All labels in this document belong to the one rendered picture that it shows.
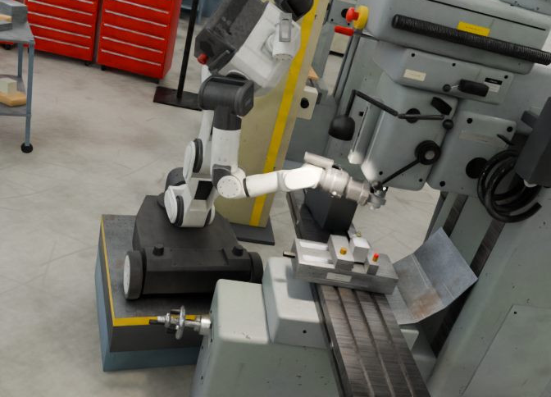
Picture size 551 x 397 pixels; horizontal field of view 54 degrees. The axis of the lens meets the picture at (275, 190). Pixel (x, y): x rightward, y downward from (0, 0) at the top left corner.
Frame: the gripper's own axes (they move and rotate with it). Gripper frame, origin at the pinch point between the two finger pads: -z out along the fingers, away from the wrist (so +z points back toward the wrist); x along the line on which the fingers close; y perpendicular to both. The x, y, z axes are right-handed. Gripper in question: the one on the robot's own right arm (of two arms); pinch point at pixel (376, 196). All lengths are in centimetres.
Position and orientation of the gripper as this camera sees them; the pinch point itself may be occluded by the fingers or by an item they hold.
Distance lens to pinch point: 179.8
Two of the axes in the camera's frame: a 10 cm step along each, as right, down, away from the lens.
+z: -9.5, -3.1, 0.6
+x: 1.9, -4.0, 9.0
